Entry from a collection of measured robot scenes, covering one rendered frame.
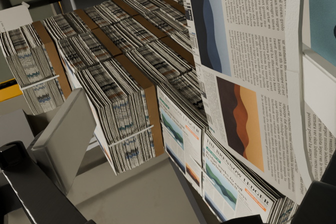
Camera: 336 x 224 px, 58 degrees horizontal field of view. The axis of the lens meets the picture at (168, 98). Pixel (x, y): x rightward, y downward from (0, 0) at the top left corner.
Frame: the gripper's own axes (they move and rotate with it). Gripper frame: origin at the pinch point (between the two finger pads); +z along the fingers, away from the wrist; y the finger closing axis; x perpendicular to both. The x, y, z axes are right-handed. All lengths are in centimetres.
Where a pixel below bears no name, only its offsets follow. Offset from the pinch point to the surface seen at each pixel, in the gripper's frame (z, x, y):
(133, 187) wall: 290, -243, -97
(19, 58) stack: 119, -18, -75
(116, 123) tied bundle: 81, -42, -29
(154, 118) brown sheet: 89, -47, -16
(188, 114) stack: 71, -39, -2
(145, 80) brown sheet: 90, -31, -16
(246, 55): 8.4, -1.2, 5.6
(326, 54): 1.1, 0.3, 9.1
